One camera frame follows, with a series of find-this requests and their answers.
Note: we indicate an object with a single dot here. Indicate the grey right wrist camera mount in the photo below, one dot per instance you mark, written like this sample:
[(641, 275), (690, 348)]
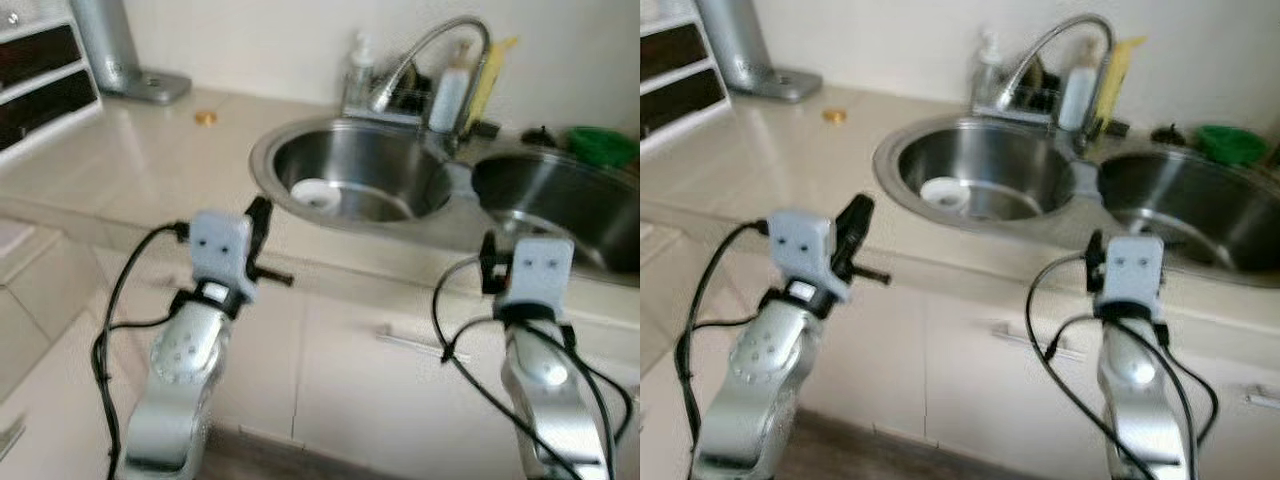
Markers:
[(540, 275), (1130, 275)]

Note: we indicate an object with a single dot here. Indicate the clear pump soap bottle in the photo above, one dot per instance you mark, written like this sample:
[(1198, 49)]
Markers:
[(987, 75), (360, 80)]

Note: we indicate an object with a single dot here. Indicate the yellow cleaning cloth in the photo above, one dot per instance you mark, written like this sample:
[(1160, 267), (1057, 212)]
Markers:
[(497, 65), (1125, 65)]

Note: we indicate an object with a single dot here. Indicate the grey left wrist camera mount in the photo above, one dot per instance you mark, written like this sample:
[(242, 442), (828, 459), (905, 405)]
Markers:
[(800, 250), (220, 250)]

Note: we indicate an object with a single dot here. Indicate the beige kitchen base cabinet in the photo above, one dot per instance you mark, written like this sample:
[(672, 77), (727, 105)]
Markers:
[(350, 400), (960, 400)]

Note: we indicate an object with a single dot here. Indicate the chrome curved faucet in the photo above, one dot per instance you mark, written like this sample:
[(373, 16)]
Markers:
[(400, 68), (1022, 66)]

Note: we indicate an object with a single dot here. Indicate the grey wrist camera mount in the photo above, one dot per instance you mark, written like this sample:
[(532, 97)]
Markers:
[(1130, 275), (220, 250), (800, 250), (540, 275)]

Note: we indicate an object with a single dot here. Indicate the green plastic bowl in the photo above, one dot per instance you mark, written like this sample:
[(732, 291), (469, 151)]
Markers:
[(1232, 145), (603, 148)]

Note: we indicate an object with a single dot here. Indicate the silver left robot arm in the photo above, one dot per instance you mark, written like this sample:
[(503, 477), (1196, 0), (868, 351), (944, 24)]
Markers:
[(180, 380), (750, 390)]

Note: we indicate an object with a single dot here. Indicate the grey metal appliance stand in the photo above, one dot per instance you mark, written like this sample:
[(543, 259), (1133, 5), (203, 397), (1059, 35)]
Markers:
[(735, 40), (105, 45)]

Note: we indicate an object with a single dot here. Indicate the white dark drawer unit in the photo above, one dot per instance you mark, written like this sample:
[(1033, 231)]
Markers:
[(675, 60), (40, 60)]

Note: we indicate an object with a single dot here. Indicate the small gold round cap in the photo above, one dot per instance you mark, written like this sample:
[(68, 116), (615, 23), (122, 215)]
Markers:
[(834, 116), (206, 118)]

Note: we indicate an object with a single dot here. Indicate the small black scrubber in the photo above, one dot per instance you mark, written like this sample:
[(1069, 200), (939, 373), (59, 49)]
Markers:
[(540, 140), (1168, 135)]

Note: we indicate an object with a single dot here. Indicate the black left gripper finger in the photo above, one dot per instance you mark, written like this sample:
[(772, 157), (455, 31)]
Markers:
[(857, 220), (260, 220)]

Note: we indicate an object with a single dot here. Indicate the stainless steel double sink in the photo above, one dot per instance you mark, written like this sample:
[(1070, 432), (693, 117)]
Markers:
[(1010, 160), (390, 160)]

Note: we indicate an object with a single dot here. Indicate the white bowl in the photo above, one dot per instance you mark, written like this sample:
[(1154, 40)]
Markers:
[(318, 195), (945, 195)]

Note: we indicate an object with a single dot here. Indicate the white dish soap bottle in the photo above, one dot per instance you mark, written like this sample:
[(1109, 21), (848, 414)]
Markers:
[(450, 100), (1077, 100)]

